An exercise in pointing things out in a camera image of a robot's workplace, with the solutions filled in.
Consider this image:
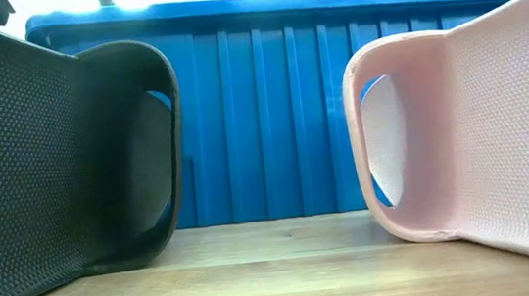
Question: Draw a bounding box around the black slide sandal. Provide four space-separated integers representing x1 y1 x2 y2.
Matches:
0 0 202 296

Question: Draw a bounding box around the blue plastic ribbed bin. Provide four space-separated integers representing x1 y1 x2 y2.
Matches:
23 0 529 245

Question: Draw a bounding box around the pink slide sandal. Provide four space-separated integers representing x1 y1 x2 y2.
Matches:
332 0 529 296

